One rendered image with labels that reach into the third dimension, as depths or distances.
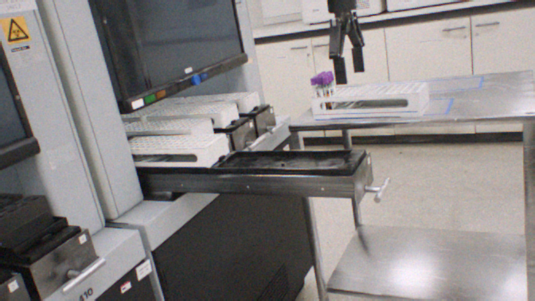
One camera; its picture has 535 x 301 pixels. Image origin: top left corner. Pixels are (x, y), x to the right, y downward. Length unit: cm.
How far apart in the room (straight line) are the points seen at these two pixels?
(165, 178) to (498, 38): 245
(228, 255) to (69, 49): 71
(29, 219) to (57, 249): 9
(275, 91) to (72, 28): 266
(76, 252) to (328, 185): 51
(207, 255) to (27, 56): 66
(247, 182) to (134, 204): 31
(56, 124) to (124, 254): 31
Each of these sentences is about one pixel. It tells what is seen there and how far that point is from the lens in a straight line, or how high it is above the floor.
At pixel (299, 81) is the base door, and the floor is 52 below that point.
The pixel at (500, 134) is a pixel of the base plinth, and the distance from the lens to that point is 344.
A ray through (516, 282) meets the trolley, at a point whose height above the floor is 28.
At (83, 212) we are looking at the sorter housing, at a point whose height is 80.
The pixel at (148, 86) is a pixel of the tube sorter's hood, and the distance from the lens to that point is 126.
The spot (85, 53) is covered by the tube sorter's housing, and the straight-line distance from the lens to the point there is 115.
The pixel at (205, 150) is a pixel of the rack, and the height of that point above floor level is 86.
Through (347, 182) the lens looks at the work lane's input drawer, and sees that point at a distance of 98.
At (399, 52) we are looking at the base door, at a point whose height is 65.
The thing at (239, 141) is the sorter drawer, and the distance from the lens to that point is 145.
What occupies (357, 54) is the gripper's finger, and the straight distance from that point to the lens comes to 138.
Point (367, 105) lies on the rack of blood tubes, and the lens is 139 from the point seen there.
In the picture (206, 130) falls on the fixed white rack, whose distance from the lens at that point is 137.
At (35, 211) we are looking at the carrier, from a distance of 103.
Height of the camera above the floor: 118
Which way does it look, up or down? 18 degrees down
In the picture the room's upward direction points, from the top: 11 degrees counter-clockwise
